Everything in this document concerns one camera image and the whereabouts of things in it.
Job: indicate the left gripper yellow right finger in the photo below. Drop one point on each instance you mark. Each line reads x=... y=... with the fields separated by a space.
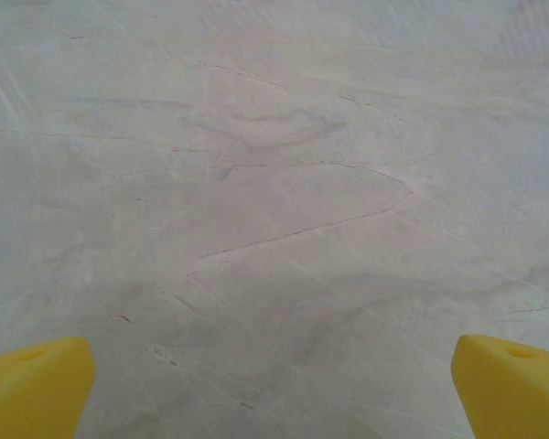
x=512 y=398

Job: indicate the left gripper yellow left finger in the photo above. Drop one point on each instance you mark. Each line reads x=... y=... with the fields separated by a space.
x=32 y=393

